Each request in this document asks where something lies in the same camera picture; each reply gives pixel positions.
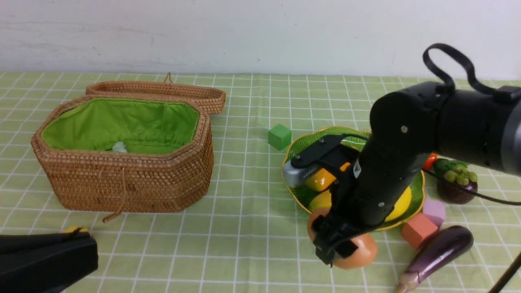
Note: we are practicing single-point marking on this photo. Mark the orange yellow mango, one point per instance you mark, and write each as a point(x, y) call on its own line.
point(320, 181)

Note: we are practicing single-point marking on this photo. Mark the salmon orange foam block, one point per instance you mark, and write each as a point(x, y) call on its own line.
point(417, 230)

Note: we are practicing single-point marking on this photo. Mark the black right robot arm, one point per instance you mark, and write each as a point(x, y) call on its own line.
point(478, 127)

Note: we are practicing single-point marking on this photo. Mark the woven wicker basket lid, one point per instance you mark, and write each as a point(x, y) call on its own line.
point(209, 99)

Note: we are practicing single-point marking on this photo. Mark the pink purple foam block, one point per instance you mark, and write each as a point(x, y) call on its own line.
point(434, 210)

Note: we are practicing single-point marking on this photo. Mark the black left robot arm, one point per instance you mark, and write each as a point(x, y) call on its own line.
point(46, 263)

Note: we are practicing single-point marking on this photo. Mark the green checkered tablecloth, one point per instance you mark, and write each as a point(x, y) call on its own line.
point(247, 235)

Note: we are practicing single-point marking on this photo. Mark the yellow banana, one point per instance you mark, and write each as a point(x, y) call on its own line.
point(322, 200)

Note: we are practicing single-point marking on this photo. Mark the green foam cube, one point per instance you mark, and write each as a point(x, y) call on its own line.
point(279, 136)

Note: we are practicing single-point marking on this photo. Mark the woven wicker basket green lining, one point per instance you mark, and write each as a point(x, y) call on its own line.
point(126, 153)

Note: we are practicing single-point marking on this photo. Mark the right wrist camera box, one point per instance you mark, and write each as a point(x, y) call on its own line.
point(313, 162)

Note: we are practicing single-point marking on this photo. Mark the yellow lemon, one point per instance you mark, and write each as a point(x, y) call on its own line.
point(401, 206)

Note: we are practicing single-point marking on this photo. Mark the green glass leaf plate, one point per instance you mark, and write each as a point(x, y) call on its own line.
point(304, 195)

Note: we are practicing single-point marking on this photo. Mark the brown potato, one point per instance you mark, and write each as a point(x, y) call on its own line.
point(365, 254)

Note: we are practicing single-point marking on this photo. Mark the yellow foam block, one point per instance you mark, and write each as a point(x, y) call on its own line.
point(75, 230)

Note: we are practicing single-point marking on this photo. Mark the orange red carrot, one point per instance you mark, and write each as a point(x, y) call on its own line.
point(429, 163)

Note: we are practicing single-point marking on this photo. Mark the purple eggplant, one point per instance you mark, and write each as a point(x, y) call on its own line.
point(441, 249)

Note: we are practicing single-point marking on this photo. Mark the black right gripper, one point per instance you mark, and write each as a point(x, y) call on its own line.
point(361, 203)

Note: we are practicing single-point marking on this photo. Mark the purple mangosteen with green leaves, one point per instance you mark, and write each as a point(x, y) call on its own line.
point(455, 183)

